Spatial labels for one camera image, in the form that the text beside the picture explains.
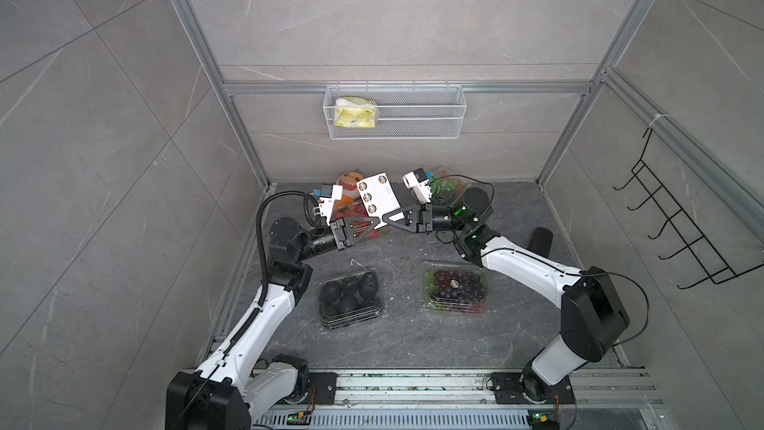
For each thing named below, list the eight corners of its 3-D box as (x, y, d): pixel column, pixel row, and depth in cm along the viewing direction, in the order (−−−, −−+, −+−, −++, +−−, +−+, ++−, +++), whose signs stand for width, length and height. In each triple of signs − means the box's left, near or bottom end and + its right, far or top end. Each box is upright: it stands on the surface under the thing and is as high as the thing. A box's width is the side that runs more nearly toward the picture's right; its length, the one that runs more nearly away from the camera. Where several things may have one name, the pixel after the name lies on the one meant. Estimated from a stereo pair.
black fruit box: (325, 334, 83) (320, 326, 78) (320, 292, 92) (316, 281, 86) (387, 319, 86) (387, 309, 80) (377, 279, 94) (376, 268, 89)
